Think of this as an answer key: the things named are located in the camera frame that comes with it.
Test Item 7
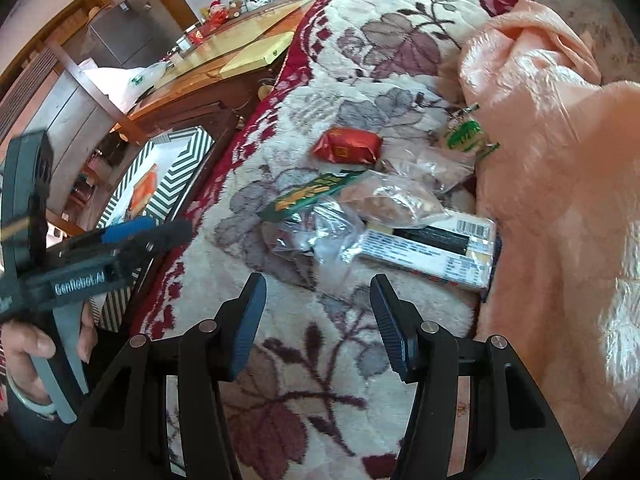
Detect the green white snack packet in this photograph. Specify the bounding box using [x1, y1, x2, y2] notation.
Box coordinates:
[442, 104, 501, 161]

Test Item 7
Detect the wooden coffee table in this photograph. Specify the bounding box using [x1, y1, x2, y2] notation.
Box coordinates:
[112, 0, 321, 128]

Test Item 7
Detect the long green snack packet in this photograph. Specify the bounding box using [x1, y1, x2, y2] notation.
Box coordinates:
[259, 170, 369, 224]

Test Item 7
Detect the red plush doll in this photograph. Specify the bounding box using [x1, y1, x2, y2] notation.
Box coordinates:
[200, 0, 229, 36]

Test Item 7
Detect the orange cracker packet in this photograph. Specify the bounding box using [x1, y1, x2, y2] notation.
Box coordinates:
[127, 162, 162, 212]

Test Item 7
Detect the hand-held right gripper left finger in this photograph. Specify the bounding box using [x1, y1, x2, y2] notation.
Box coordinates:
[52, 272, 268, 480]

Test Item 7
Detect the wooden chair grey back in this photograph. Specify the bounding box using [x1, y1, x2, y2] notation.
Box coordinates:
[0, 42, 147, 237]

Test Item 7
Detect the white plastic bag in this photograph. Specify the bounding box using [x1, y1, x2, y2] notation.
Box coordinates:
[87, 60, 169, 111]

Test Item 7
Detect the striped rim white box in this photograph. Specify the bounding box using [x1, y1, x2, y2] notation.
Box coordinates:
[95, 127, 216, 334]

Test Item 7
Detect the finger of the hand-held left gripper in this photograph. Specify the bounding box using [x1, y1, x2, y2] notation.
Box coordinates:
[47, 216, 157, 262]
[107, 219, 195, 281]

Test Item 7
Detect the peach quilt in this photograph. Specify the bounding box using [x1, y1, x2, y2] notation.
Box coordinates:
[457, 0, 640, 466]

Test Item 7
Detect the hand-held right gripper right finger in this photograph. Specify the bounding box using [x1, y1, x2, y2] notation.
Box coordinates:
[369, 274, 581, 480]

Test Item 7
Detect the clear bag of brown snacks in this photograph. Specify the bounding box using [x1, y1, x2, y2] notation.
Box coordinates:
[342, 170, 454, 227]

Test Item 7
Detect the person's left hand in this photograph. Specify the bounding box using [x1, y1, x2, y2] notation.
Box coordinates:
[0, 304, 97, 408]

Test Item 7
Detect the grey cabinet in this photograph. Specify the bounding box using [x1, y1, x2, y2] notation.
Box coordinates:
[87, 2, 166, 69]

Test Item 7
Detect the blue cracker packet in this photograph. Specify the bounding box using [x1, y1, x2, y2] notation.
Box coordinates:
[352, 217, 502, 302]

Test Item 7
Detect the floral fleece blanket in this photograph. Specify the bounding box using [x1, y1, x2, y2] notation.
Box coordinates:
[90, 0, 531, 480]

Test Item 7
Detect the pale green bangle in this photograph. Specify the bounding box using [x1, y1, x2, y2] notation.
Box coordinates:
[5, 377, 59, 419]

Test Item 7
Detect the flat yellow box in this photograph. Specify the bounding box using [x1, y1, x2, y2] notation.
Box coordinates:
[220, 31, 296, 77]

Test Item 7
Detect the person's left forearm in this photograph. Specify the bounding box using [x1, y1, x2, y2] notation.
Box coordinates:
[0, 402, 81, 480]

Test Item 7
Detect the clear bag of pinkish snacks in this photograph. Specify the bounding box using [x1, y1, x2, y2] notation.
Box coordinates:
[382, 145, 476, 196]

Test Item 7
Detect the red snack packet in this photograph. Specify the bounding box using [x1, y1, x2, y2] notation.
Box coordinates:
[312, 127, 384, 165]

